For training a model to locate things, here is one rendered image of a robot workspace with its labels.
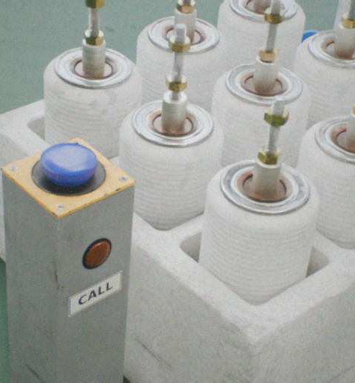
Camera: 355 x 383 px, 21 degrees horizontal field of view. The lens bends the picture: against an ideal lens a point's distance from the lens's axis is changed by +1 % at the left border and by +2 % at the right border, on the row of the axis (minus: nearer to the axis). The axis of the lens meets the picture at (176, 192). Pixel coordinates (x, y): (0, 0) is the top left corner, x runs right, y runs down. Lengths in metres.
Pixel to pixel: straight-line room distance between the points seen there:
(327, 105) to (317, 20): 0.64
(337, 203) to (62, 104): 0.28
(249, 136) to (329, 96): 0.12
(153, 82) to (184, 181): 0.18
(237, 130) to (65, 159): 0.28
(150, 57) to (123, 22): 0.59
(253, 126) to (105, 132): 0.14
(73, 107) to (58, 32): 0.62
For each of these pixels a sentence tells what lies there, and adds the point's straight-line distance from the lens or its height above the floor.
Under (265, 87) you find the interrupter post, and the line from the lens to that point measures 0.94.
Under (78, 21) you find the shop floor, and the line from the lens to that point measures 1.57.
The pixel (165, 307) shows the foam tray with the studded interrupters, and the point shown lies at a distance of 0.86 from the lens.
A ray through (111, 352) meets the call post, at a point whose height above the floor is 0.14.
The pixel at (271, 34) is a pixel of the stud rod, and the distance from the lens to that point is 0.92.
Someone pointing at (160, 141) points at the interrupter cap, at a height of 0.25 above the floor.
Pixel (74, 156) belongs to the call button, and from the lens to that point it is 0.69.
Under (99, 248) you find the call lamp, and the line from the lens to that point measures 0.71.
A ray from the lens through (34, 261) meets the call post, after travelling 0.72.
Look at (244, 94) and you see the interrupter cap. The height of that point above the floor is 0.25.
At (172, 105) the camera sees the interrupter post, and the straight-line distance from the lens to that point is 0.85.
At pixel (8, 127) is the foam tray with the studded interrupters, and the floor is 0.18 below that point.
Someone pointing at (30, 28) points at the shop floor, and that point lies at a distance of 1.55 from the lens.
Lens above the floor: 0.73
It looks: 37 degrees down
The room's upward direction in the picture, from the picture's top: 5 degrees clockwise
